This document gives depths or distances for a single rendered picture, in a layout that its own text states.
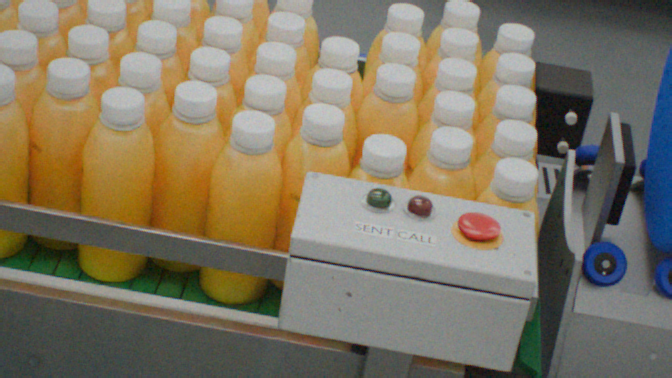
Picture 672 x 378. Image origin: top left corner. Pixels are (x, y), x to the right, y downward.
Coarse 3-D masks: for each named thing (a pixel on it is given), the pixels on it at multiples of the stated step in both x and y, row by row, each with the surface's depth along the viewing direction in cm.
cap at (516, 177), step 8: (504, 160) 123; (512, 160) 123; (520, 160) 123; (496, 168) 122; (504, 168) 122; (512, 168) 122; (520, 168) 122; (528, 168) 122; (496, 176) 122; (504, 176) 121; (512, 176) 120; (520, 176) 121; (528, 176) 121; (536, 176) 121; (496, 184) 122; (504, 184) 121; (512, 184) 120; (520, 184) 120; (528, 184) 121; (504, 192) 121; (512, 192) 121; (520, 192) 121; (528, 192) 121
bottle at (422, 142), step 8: (432, 112) 132; (432, 120) 131; (424, 128) 132; (432, 128) 131; (464, 128) 131; (416, 136) 133; (424, 136) 132; (472, 136) 132; (416, 144) 132; (424, 144) 131; (416, 152) 132; (424, 152) 131; (472, 152) 132; (408, 160) 134; (416, 160) 132; (472, 160) 132; (408, 168) 134; (472, 168) 133; (408, 176) 134
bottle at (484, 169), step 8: (488, 152) 129; (496, 152) 128; (480, 160) 130; (488, 160) 128; (496, 160) 128; (528, 160) 128; (480, 168) 129; (488, 168) 128; (536, 168) 130; (480, 176) 129; (488, 176) 128; (480, 184) 129; (488, 184) 128; (536, 184) 130; (480, 192) 129; (536, 192) 130
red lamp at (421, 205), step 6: (414, 198) 112; (420, 198) 112; (426, 198) 112; (408, 204) 112; (414, 204) 111; (420, 204) 111; (426, 204) 112; (432, 204) 112; (414, 210) 111; (420, 210) 111; (426, 210) 111; (432, 210) 112
